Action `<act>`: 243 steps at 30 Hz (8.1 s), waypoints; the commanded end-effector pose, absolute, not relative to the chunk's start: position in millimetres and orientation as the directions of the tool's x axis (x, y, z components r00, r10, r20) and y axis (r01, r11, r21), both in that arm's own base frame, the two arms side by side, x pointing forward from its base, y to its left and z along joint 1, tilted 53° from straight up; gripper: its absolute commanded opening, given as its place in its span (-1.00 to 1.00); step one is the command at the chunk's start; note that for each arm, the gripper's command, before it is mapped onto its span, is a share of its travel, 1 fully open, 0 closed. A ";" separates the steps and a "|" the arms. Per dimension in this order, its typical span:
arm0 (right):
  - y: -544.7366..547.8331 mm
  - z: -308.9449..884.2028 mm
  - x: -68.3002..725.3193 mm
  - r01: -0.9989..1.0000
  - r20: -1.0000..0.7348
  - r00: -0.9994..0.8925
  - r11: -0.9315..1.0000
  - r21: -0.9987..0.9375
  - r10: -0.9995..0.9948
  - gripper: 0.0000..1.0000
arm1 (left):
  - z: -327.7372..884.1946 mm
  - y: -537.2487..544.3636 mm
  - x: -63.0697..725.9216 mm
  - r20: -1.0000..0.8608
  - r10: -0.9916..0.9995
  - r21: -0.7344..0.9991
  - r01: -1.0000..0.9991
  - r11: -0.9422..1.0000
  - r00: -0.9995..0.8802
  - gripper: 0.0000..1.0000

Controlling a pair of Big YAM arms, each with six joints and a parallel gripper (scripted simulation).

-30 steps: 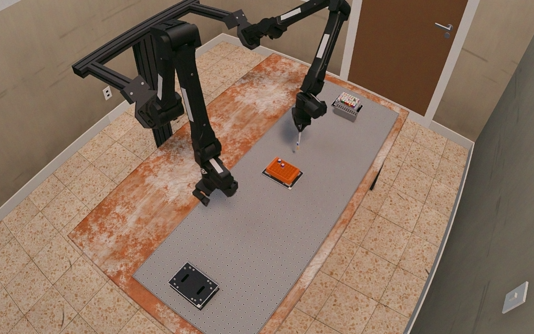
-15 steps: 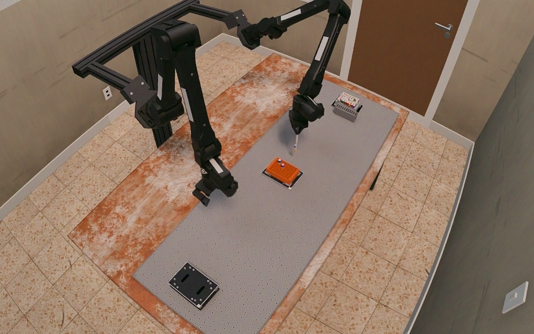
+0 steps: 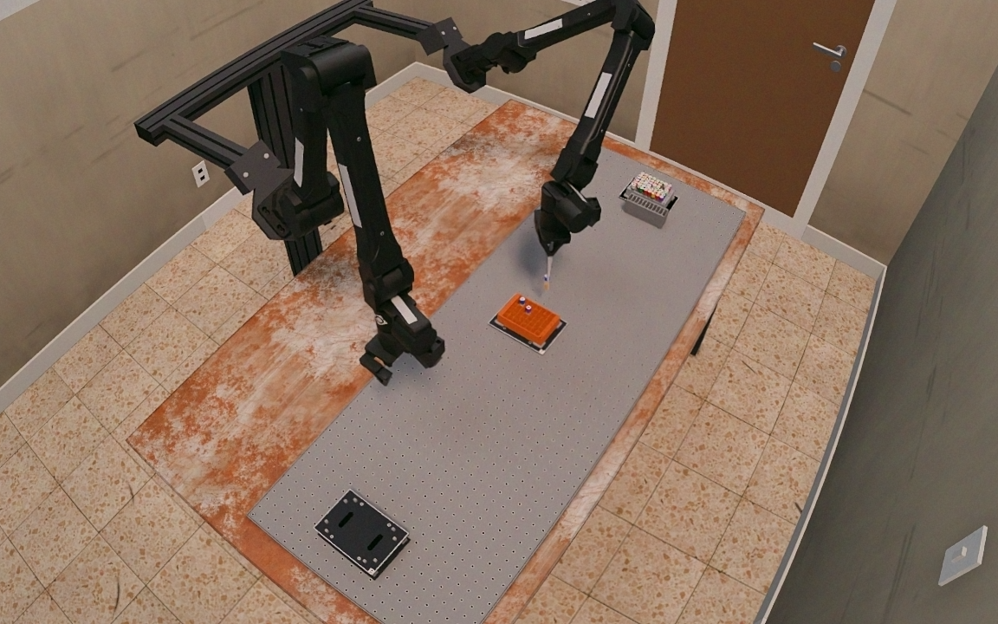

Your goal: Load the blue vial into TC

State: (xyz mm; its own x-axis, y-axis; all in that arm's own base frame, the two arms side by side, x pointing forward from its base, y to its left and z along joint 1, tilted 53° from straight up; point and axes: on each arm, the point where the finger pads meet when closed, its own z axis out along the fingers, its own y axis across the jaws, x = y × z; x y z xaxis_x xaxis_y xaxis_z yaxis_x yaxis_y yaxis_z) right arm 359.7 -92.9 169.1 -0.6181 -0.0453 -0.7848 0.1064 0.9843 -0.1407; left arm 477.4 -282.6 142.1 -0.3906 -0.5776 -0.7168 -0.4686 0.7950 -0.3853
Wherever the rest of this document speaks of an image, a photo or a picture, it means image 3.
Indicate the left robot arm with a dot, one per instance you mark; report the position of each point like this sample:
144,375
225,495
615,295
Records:
513,51

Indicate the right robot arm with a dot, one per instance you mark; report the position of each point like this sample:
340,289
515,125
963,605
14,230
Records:
311,201

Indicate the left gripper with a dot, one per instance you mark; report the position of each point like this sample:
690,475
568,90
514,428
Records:
545,229

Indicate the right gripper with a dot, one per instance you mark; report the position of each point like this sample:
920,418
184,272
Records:
374,349

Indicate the grey slotted rack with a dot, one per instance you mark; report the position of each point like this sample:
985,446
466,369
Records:
646,210

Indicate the orange grid tube rack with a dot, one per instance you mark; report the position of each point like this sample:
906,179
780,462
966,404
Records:
536,327

